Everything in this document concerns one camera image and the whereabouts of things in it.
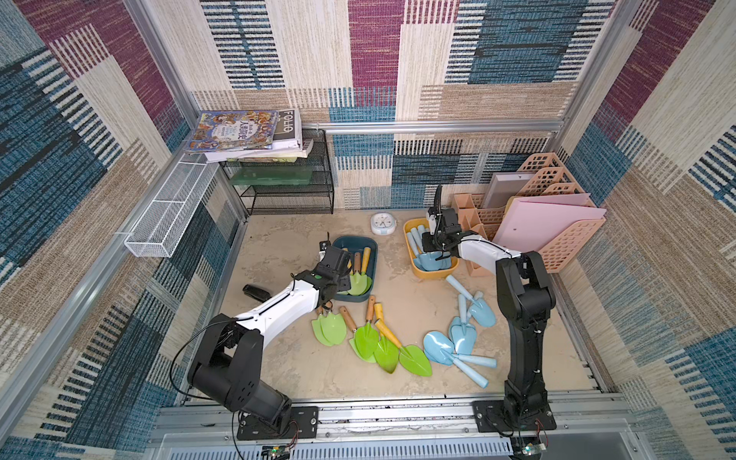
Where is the dark teal storage box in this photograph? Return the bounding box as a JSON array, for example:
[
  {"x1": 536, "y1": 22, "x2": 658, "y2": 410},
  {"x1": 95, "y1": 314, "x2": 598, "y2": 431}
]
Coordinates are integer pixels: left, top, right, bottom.
[{"x1": 333, "y1": 235, "x2": 379, "y2": 303}]

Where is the green shovel wooden handle hidden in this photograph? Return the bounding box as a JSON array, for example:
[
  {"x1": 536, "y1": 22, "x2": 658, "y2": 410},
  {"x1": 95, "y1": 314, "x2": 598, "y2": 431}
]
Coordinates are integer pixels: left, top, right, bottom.
[{"x1": 339, "y1": 306, "x2": 375, "y2": 363}]

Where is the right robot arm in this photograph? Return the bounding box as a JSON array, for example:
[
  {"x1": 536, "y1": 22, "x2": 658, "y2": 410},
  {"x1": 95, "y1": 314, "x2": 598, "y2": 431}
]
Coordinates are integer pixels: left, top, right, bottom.
[{"x1": 422, "y1": 187, "x2": 557, "y2": 436}]

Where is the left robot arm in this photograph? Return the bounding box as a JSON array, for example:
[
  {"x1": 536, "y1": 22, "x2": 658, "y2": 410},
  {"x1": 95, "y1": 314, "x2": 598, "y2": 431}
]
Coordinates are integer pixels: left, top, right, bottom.
[{"x1": 187, "y1": 241, "x2": 352, "y2": 434}]

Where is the yellow storage box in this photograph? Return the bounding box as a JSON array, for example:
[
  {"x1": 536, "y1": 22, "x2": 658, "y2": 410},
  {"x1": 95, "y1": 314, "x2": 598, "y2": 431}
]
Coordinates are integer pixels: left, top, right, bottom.
[{"x1": 404, "y1": 218, "x2": 459, "y2": 280}]

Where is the small white alarm clock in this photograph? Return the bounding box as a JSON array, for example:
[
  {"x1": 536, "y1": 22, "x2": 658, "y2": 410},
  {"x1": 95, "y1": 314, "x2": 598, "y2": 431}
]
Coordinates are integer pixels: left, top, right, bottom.
[{"x1": 370, "y1": 212, "x2": 398, "y2": 236}]

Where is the small black device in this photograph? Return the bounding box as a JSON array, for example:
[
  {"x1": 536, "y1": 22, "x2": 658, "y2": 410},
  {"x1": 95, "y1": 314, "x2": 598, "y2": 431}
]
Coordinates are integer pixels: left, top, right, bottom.
[{"x1": 243, "y1": 284, "x2": 272, "y2": 303}]

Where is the grey folder in organizer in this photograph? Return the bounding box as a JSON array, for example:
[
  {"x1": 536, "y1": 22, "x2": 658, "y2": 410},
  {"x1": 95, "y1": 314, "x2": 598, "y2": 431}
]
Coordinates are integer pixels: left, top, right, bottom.
[{"x1": 482, "y1": 172, "x2": 535, "y2": 209}]

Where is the pink file folder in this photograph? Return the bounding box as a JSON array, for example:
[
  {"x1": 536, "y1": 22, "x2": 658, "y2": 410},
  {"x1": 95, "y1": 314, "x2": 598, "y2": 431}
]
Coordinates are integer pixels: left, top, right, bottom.
[{"x1": 493, "y1": 199, "x2": 607, "y2": 252}]

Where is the green mat on shelf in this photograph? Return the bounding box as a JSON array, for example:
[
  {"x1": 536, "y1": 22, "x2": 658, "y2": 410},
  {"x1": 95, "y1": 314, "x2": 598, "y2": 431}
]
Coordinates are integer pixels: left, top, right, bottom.
[{"x1": 230, "y1": 166, "x2": 314, "y2": 186}]

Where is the white book stack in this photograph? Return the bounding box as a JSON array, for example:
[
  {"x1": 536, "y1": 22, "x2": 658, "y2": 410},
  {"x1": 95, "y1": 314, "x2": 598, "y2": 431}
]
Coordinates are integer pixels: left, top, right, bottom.
[{"x1": 191, "y1": 108, "x2": 314, "y2": 162}]

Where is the colourful picture book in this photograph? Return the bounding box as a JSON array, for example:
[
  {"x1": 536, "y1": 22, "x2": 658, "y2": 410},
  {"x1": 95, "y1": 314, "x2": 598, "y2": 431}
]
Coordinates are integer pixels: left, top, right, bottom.
[{"x1": 185, "y1": 110, "x2": 279, "y2": 153}]

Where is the black wire shelf rack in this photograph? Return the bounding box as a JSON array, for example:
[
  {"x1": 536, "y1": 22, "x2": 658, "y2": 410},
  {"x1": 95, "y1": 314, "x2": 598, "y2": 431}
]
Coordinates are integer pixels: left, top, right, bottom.
[{"x1": 220, "y1": 130, "x2": 335, "y2": 216}]

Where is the green shovel yellow handle right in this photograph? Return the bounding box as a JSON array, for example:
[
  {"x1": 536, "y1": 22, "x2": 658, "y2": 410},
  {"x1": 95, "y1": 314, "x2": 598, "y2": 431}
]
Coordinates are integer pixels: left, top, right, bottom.
[{"x1": 376, "y1": 319, "x2": 432, "y2": 377}]

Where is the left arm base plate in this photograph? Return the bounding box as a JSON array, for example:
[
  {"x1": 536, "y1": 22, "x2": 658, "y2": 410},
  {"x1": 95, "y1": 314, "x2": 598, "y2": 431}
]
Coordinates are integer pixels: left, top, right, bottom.
[{"x1": 236, "y1": 406, "x2": 319, "y2": 441}]

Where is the white wire mesh basket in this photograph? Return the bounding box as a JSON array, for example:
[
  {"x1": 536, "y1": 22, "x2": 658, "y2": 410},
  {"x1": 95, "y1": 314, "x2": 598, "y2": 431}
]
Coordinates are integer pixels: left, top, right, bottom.
[{"x1": 125, "y1": 161, "x2": 219, "y2": 258}]

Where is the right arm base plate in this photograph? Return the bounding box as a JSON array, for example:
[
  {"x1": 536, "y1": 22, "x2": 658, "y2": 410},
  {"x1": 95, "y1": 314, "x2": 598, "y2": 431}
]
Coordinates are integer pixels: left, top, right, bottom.
[{"x1": 471, "y1": 400, "x2": 558, "y2": 436}]

